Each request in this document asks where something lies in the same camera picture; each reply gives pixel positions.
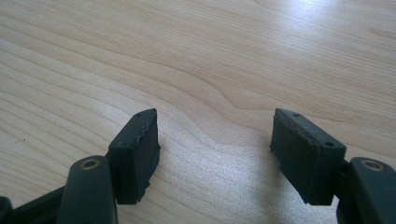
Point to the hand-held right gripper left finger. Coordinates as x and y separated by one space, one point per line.
137 161

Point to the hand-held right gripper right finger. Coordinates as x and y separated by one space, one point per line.
306 158

